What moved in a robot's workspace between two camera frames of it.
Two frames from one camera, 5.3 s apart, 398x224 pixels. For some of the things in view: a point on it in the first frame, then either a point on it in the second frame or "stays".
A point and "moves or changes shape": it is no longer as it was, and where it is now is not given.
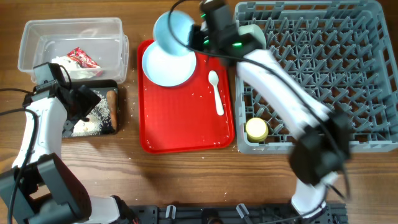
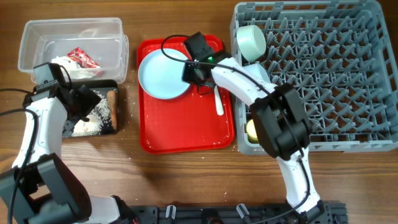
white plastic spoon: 213,79 stays
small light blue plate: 181,24 moves or changes shape
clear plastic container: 91,50 stays
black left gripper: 89,100 stays
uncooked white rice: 97,117 stays
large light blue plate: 166,70 moves or changes shape
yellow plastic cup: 257,129 stays
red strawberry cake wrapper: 84,61 stays
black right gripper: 197,33 -> 187,76
